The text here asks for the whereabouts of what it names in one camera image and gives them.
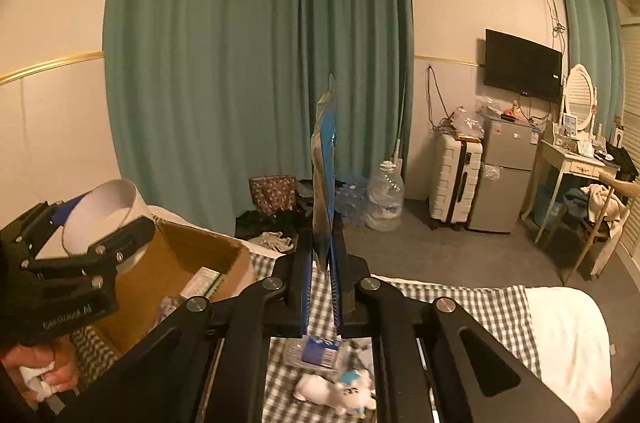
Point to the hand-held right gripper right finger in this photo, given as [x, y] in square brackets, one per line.
[346, 293]

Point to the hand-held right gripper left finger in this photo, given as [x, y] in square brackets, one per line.
[306, 298]

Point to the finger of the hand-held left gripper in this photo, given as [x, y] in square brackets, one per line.
[110, 248]
[35, 230]

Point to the white paper cup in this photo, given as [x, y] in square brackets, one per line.
[107, 208]

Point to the cardboard box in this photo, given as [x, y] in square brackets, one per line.
[175, 253]

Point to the blue foil packet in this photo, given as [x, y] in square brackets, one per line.
[322, 163]

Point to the person's left hand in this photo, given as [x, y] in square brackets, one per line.
[60, 363]

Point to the white cloth on floor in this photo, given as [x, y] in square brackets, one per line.
[272, 242]

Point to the white tissue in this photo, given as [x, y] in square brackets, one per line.
[36, 379]

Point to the pile of dark clothes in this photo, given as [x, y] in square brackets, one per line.
[260, 223]

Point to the pack of water bottles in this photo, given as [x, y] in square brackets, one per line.
[352, 200]

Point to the white blue plush toy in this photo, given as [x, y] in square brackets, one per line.
[320, 390]

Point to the white green medicine box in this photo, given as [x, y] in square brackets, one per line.
[200, 284]

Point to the large clear water jug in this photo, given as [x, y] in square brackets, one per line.
[385, 198]

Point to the floral fabric bag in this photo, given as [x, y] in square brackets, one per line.
[272, 195]

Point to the checked blanket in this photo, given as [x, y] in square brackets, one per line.
[475, 308]

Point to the white pole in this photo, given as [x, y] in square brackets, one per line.
[397, 150]

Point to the white suitcase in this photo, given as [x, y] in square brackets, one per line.
[452, 183]

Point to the grey mini fridge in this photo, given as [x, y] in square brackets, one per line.
[505, 183]

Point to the wide green curtain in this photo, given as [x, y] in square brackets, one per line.
[200, 68]

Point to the clear plastic bags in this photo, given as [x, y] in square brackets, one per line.
[465, 123]

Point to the blue bin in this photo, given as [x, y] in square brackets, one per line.
[547, 205]

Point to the white duvet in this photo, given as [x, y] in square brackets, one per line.
[565, 343]

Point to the green corner curtain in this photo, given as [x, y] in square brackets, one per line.
[355, 53]

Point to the white vanity table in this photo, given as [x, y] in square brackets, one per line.
[570, 160]

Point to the cream cloth on chair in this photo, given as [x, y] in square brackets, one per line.
[602, 203]

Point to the wooden chair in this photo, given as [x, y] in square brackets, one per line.
[622, 185]

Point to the black bag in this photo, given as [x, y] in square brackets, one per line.
[622, 160]

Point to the white oval vanity mirror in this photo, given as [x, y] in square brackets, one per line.
[581, 95]

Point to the white louvred wardrobe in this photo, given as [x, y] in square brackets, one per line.
[631, 153]

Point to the narrow green window curtain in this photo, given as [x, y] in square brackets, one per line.
[587, 28]

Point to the black wall television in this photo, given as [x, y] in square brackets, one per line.
[522, 65]

